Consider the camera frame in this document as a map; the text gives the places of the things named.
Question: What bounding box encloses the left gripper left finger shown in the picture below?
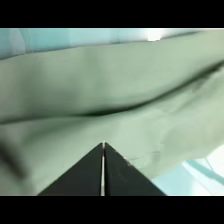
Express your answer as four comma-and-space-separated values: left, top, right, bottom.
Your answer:
37, 142, 104, 197

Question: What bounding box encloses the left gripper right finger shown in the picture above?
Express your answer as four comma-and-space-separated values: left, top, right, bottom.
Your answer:
103, 142, 167, 197

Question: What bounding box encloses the green shirt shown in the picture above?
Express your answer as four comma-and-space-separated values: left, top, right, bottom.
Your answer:
0, 29, 224, 197

